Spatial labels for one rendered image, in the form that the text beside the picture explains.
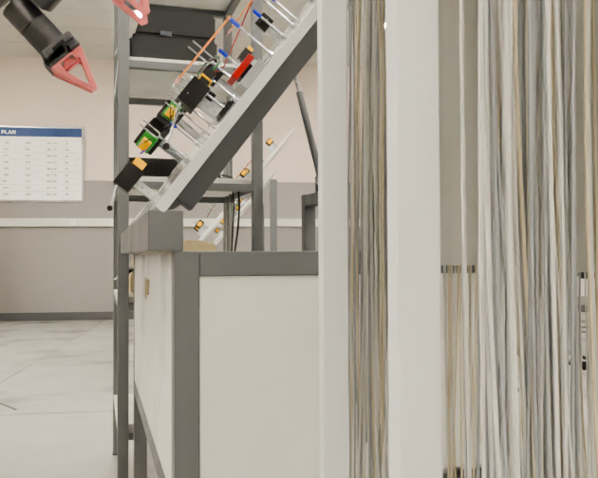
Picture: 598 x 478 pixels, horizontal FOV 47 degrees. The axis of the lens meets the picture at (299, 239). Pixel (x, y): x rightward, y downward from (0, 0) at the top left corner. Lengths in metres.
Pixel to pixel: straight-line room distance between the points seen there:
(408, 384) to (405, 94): 0.19
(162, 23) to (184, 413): 1.68
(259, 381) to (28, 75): 8.54
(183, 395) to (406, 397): 0.68
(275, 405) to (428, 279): 0.71
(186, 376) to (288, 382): 0.17
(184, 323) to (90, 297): 7.98
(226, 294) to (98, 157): 8.07
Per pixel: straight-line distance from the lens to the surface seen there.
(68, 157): 9.17
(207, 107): 1.39
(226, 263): 1.11
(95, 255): 9.05
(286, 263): 1.13
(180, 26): 2.54
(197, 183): 1.25
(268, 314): 1.13
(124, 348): 2.34
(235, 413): 1.14
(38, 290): 9.20
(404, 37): 0.49
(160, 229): 1.09
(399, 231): 0.47
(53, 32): 1.39
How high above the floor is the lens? 0.79
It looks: 1 degrees up
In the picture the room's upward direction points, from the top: straight up
